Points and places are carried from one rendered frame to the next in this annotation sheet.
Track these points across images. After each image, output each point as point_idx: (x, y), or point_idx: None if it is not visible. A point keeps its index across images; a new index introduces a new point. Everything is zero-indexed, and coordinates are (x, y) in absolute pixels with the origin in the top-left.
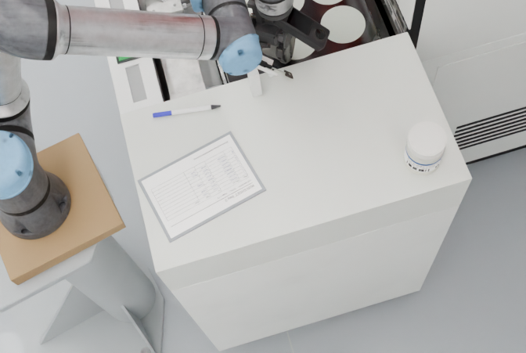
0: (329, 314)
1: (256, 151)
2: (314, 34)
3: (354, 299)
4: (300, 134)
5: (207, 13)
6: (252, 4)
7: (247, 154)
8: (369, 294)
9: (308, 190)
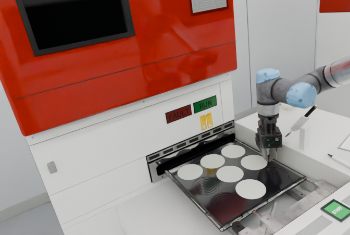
0: None
1: (337, 138)
2: None
3: None
4: (312, 130)
5: (317, 84)
6: (275, 118)
7: (342, 140)
8: None
9: (336, 122)
